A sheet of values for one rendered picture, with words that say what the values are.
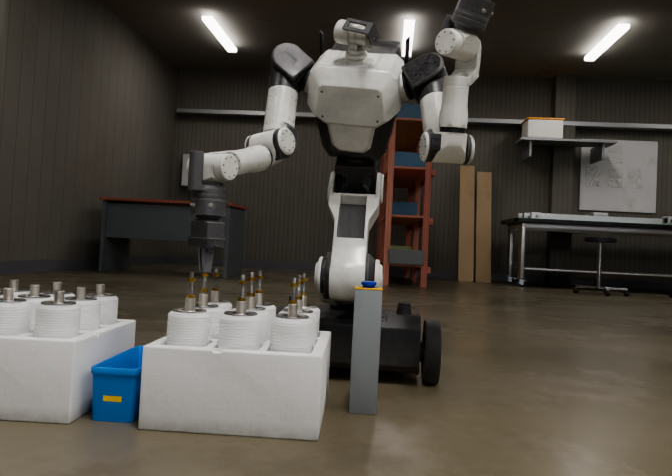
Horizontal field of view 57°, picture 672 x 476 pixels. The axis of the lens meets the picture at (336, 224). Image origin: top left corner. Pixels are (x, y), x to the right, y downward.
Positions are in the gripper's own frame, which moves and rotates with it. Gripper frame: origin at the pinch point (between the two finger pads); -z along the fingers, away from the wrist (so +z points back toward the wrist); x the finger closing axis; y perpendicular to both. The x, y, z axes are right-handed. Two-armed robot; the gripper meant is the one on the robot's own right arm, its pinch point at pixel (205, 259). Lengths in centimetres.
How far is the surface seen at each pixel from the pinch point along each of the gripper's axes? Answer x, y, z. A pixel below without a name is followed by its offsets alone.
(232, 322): -19.3, 4.4, -12.8
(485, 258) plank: 349, -678, -4
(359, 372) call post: -25.9, -30.1, -26.3
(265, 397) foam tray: -27.7, 0.6, -27.9
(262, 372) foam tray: -27.0, 1.3, -22.7
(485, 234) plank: 354, -684, 30
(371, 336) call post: -27.8, -31.9, -17.1
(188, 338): -12.3, 10.9, -16.9
